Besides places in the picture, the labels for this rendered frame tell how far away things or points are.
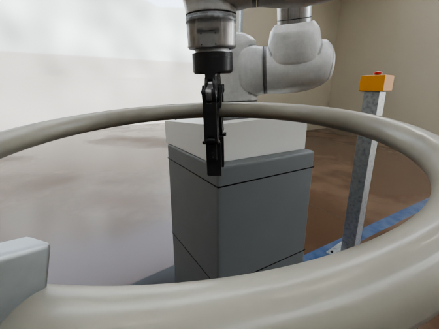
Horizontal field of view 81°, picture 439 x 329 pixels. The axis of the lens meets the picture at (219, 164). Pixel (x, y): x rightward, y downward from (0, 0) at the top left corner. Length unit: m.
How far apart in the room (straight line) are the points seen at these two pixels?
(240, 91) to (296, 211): 0.47
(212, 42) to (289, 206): 0.64
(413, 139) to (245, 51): 0.67
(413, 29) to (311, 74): 6.29
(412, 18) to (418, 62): 0.91
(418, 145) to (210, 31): 0.34
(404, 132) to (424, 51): 6.65
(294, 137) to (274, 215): 0.28
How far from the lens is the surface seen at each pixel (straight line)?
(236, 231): 0.82
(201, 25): 0.48
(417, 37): 7.06
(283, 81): 0.87
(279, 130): 0.87
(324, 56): 0.88
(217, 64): 0.48
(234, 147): 0.77
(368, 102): 1.60
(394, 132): 0.33
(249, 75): 0.87
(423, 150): 0.27
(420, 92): 6.88
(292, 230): 1.01
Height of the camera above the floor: 1.00
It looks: 16 degrees down
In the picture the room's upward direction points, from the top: straight up
